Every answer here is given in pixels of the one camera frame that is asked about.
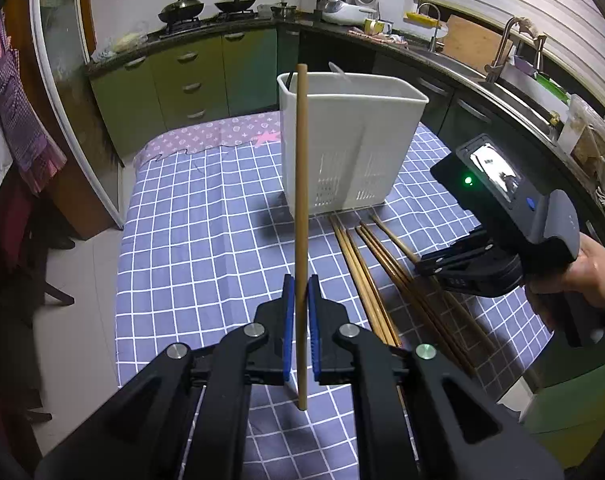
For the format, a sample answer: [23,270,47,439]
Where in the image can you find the blue checked tablecloth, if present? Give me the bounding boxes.
[115,120,553,480]

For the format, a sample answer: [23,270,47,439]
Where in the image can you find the black wok with lid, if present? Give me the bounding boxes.
[157,0,206,23]

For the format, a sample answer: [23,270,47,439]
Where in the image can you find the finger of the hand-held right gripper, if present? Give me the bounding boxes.
[447,229,493,257]
[415,252,478,291]

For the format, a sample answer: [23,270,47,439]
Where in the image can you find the steel kitchen faucet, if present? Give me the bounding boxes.
[416,2,442,53]

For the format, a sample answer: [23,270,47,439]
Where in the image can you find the black wok with handle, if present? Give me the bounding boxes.
[214,0,257,15]

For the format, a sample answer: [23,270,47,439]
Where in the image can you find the white plastic utensil basket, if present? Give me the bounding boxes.
[276,71,429,217]

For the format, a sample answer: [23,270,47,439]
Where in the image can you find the wooden cutting board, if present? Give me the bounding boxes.
[442,14,505,71]

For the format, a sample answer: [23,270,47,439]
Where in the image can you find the person's right hand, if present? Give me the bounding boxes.
[525,236,605,331]

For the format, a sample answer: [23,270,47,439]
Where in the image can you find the gas stove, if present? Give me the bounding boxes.
[160,9,260,36]

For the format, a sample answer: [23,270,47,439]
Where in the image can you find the white rice cooker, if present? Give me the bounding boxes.
[321,0,378,26]

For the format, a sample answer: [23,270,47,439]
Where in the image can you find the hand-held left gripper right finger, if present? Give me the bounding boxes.
[307,274,565,480]

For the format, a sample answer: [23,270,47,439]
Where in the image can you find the group of wooden chopsticks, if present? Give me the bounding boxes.
[329,212,498,378]

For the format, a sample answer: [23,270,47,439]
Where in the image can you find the dark kitchen cabinets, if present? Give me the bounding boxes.
[277,27,605,241]

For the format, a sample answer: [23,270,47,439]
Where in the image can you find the glass door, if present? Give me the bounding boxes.
[30,0,126,231]

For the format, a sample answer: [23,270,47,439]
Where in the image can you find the purple checked apron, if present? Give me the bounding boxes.
[0,10,68,196]

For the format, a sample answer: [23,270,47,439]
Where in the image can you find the green kitchen cabinets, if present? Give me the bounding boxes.
[87,27,278,161]

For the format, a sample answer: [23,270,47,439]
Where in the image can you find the tall steel faucet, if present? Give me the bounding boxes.
[485,16,545,83]

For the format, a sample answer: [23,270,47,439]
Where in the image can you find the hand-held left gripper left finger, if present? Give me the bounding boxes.
[35,274,297,480]

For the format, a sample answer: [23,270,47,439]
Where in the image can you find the plastic bag of food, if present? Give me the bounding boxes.
[112,32,148,53]

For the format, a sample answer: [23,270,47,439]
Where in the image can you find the pink patterned cloth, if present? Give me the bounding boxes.
[134,111,283,168]

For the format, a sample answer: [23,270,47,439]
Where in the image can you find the light bamboo chopstick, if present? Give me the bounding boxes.
[295,63,310,412]

